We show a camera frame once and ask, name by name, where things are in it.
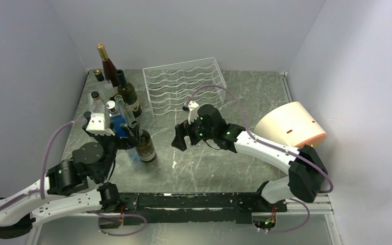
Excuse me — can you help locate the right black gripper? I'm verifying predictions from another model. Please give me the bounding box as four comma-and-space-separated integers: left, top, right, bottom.
171, 112, 216, 151

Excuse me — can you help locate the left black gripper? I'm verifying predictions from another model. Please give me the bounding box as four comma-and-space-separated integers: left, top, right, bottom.
84, 121, 141, 180

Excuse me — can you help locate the blue vodka bottle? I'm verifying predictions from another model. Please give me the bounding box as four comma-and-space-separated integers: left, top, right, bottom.
106, 101, 129, 150

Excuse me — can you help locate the dark bottle silver cap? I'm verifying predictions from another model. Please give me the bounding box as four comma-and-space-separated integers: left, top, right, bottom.
135, 129, 157, 163

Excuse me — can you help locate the dark green wine bottle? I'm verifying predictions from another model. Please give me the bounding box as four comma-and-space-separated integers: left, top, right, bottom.
116, 69, 142, 118

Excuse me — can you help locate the clear bottle orange label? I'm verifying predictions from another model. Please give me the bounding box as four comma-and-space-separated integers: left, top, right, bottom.
94, 69, 116, 102

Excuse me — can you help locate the dark red wine bottle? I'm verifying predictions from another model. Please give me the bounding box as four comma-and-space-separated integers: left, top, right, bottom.
97, 43, 119, 87

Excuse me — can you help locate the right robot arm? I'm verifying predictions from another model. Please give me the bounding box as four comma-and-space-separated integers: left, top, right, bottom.
171, 102, 328, 211

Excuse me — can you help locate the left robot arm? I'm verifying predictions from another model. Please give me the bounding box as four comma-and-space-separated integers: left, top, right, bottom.
0, 119, 140, 239

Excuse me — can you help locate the cream cylindrical container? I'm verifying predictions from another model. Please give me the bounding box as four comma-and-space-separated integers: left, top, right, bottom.
254, 102, 327, 148

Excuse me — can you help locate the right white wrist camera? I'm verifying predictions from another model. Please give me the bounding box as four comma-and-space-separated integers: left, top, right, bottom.
182, 101, 200, 125

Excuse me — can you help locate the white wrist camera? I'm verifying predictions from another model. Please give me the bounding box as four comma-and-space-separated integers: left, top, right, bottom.
82, 111, 116, 136
182, 101, 200, 125

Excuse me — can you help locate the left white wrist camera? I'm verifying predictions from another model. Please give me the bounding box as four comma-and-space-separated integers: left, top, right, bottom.
82, 111, 116, 136

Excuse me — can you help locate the white wire wine rack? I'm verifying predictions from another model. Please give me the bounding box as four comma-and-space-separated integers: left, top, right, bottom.
142, 57, 227, 117

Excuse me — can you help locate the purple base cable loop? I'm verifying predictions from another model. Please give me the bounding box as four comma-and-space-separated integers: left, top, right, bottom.
97, 212, 148, 237

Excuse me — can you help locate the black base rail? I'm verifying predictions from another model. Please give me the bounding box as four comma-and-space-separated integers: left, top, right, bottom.
86, 192, 334, 227

